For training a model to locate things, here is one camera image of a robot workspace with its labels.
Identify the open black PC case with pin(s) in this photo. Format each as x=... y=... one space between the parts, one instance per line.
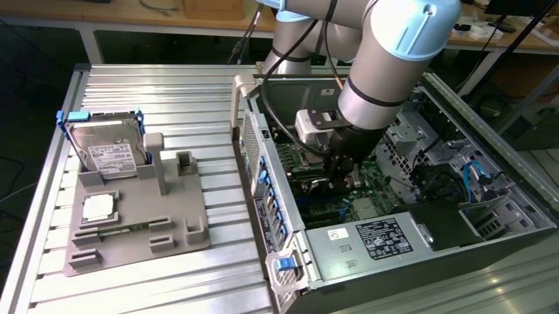
x=502 y=261

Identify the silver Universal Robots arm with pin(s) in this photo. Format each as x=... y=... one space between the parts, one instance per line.
x=393 y=36

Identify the CPU socket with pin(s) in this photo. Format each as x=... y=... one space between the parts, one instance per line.
x=308 y=160

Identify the wooden desk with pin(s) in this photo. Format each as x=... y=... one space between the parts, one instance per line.
x=131 y=14

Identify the grey case latch blue tab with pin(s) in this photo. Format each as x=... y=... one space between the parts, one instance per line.
x=285 y=271

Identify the green motherboard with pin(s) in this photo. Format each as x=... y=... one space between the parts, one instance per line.
x=376 y=196

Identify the hard disk in blue carrier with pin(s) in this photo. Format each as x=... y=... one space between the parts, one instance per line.
x=110 y=150

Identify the grey power supply unit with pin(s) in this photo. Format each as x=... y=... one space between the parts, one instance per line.
x=372 y=245

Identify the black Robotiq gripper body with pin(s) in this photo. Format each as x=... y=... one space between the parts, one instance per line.
x=356 y=144

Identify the green RAM stick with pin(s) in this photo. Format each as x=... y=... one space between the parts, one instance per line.
x=118 y=228

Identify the metal disk bay cage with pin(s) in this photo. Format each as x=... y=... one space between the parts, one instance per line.
x=416 y=144

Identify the black tripod pole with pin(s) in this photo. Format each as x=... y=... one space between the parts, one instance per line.
x=520 y=39

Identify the grey plastic parts rack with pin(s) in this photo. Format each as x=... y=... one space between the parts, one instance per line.
x=135 y=209

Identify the silver CPU chip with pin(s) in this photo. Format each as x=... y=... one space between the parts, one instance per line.
x=101 y=208

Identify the black plastic air shroud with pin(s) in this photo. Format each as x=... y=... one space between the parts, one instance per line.
x=446 y=225

